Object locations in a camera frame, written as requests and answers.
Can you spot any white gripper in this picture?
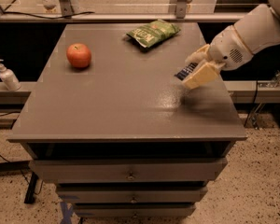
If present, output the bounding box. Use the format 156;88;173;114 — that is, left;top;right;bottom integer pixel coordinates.
182;25;253;90

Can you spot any dark blue rxbar wrapper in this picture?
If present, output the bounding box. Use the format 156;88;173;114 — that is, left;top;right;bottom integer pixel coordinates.
175;63;197;80

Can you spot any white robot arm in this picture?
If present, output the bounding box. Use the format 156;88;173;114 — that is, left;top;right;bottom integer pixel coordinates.
182;0;280;90

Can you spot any green chip bag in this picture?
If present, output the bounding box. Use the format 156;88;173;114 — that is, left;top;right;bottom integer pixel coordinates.
127;20;180;49

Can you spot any top grey drawer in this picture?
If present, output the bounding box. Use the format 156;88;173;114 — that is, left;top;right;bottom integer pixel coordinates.
29;158;228;184

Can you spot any grey drawer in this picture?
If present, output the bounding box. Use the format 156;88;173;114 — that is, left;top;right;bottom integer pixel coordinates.
29;158;228;184
74;203;195;217
56;185;207;203

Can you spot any grey drawer cabinet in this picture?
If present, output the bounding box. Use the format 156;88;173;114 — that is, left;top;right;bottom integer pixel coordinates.
7;22;248;218

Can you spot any red apple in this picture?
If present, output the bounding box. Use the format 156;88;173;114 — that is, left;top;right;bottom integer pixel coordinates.
66;43;91;68

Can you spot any middle grey drawer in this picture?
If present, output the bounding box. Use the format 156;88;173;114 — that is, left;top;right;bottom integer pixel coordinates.
56;185;207;203

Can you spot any bottom grey drawer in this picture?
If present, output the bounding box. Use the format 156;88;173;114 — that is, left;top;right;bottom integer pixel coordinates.
74;203;195;217

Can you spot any white pump bottle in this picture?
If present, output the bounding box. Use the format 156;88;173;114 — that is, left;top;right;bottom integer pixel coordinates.
0;59;21;91

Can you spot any black metal floor stand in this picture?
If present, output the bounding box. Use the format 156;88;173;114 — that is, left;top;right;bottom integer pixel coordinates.
24;173;38;204

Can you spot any black cable on ledge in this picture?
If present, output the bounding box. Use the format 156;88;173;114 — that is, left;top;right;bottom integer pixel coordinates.
3;10;95;20

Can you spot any black cable on floor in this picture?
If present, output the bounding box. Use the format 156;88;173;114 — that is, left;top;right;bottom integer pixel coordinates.
0;110;45;196

